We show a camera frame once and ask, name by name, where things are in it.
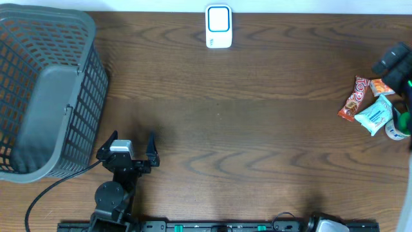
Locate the small orange box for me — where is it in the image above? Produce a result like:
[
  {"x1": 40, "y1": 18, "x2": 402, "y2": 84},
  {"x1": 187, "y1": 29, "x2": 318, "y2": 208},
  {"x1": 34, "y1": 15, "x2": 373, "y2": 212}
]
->
[{"x1": 370, "y1": 79, "x2": 395, "y2": 97}]

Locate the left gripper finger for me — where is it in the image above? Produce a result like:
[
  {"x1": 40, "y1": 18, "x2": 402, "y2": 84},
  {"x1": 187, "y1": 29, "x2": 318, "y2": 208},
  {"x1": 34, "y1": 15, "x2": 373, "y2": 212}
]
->
[
  {"x1": 145, "y1": 132, "x2": 158, "y2": 160},
  {"x1": 97, "y1": 130, "x2": 118, "y2": 155}
]

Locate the red chocolate bar wrapper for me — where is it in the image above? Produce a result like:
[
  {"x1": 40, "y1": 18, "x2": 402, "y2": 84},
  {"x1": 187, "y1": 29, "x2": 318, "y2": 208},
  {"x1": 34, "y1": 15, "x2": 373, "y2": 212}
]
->
[{"x1": 337, "y1": 75, "x2": 371, "y2": 122}]

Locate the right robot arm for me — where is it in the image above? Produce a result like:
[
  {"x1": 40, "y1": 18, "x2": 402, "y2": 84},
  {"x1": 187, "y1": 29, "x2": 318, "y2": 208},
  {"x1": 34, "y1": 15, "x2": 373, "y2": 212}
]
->
[{"x1": 372, "y1": 43, "x2": 411, "y2": 232}]

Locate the white barcode scanner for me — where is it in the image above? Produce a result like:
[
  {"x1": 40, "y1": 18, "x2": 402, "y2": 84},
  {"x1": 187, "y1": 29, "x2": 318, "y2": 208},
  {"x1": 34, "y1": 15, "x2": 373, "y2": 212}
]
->
[{"x1": 205, "y1": 5, "x2": 232, "y2": 49}]

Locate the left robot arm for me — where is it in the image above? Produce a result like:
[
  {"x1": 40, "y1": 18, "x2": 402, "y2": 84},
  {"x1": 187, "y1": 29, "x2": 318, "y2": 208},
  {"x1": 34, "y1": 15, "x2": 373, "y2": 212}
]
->
[{"x1": 88, "y1": 131, "x2": 160, "y2": 232}]

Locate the grey plastic basket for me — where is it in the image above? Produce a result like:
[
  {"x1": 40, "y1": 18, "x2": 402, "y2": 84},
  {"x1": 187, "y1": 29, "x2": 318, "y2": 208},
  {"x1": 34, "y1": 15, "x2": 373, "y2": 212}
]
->
[{"x1": 1, "y1": 4, "x2": 109, "y2": 183}]

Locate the green lid jar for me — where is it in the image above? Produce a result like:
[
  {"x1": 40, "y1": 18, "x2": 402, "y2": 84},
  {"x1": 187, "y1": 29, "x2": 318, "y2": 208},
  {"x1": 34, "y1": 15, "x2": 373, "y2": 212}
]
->
[{"x1": 384, "y1": 112, "x2": 411, "y2": 140}]

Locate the light blue wipes pack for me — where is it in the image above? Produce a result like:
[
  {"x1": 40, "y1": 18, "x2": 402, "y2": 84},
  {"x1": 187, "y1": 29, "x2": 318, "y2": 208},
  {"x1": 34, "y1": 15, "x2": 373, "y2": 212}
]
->
[{"x1": 354, "y1": 95, "x2": 393, "y2": 136}]

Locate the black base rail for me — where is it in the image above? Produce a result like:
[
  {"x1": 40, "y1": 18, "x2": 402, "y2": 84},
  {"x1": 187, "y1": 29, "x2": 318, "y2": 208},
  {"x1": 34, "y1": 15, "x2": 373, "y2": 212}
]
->
[{"x1": 57, "y1": 221, "x2": 380, "y2": 232}]

